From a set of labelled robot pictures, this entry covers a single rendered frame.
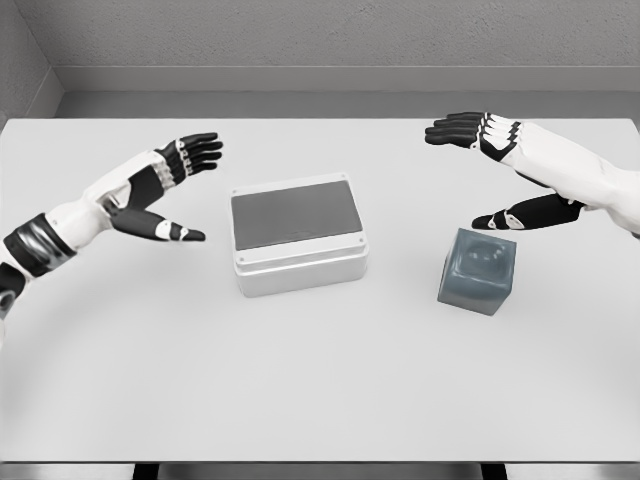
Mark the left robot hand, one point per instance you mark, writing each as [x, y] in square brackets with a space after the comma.
[131, 186]

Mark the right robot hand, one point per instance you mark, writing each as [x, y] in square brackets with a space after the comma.
[537, 155]

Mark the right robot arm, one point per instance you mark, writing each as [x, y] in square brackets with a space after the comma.
[622, 197]

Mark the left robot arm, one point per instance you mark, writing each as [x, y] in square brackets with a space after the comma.
[35, 242]

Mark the grey-blue cube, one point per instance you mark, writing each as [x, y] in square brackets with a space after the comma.
[477, 272]

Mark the white box with grey top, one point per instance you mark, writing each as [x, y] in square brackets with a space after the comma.
[299, 233]

